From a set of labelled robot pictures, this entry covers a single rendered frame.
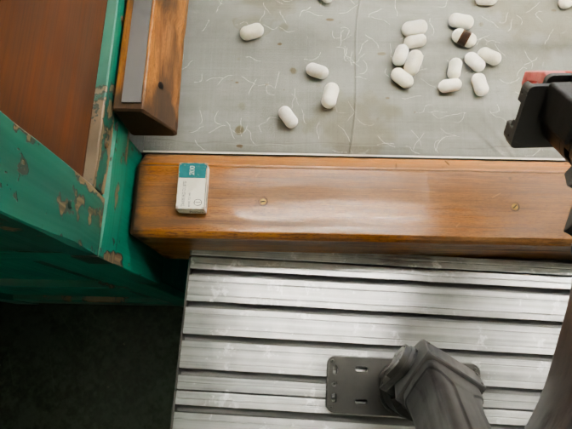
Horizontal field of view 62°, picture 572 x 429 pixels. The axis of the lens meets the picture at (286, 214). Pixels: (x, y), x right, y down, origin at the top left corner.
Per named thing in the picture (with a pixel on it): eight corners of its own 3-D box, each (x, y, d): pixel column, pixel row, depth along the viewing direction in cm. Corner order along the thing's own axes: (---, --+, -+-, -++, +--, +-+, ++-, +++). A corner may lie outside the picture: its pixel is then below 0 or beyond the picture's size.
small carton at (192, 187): (206, 214, 59) (203, 209, 57) (179, 213, 59) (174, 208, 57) (209, 168, 61) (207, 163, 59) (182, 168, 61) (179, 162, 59)
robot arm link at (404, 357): (409, 342, 51) (384, 389, 50) (483, 389, 50) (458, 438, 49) (397, 342, 57) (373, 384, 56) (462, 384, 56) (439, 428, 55)
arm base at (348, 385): (332, 357, 56) (330, 420, 55) (502, 367, 56) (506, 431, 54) (327, 355, 64) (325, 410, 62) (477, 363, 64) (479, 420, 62)
